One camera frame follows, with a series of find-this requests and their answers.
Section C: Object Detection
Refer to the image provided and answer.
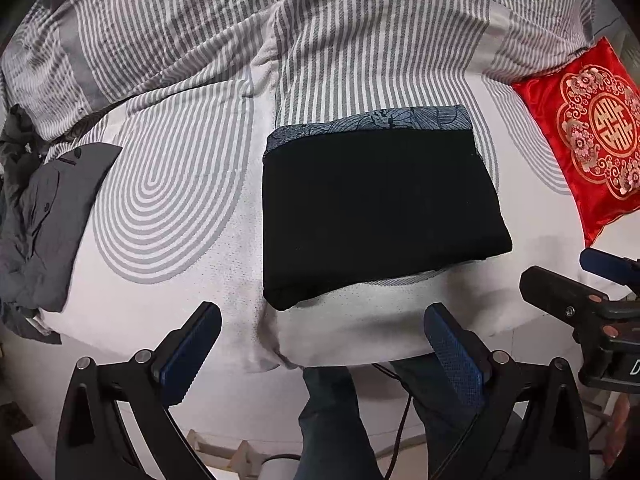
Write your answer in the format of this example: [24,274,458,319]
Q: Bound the grey striped duvet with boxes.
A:
[0,0,609,157]

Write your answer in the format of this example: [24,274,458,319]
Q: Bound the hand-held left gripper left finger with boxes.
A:
[54,301,223,480]

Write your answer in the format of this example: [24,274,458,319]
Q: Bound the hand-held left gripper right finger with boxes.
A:
[423,302,592,480]

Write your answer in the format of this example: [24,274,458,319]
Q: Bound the grey jacket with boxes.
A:
[0,104,124,345]

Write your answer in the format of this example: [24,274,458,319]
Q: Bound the person's right leg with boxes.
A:
[390,355,482,480]

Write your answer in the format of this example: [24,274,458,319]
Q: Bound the wooden frame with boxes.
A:
[187,429,267,480]

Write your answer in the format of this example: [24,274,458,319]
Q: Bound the person's right forearm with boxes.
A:
[602,395,640,471]

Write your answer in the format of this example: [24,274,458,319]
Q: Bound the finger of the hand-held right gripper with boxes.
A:
[579,247,640,287]
[519,265,610,332]

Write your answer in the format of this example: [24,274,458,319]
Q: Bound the person's legs in jeans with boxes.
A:
[260,362,481,480]

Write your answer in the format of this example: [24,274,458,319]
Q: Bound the white patterned bed sheet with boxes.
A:
[37,55,640,374]

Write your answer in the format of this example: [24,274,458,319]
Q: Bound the black pants with blue waistband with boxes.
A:
[261,105,514,312]

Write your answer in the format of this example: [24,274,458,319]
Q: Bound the person's leg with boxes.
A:
[390,355,482,480]
[298,366,387,480]

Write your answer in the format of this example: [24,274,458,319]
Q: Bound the person's left leg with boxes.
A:
[298,366,387,480]

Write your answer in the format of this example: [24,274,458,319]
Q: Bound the red embroidered cushion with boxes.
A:
[511,36,640,249]

